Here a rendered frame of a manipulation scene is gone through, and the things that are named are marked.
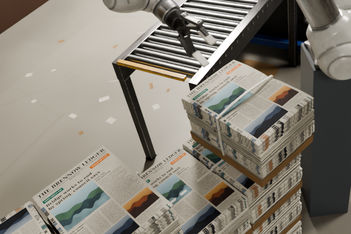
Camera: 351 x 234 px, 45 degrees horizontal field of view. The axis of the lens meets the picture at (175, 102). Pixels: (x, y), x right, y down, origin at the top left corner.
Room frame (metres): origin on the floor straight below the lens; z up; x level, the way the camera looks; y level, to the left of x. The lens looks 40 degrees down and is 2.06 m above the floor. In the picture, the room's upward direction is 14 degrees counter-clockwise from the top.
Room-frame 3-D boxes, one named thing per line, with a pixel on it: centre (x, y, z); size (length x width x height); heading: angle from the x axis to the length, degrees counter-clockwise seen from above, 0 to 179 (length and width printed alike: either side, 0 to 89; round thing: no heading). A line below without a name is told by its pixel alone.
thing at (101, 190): (0.83, 0.30, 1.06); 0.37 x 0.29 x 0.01; 32
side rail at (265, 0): (2.10, -0.56, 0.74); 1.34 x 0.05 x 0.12; 137
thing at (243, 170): (1.03, -0.30, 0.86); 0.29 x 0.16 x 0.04; 121
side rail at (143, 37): (2.44, -0.18, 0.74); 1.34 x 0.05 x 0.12; 137
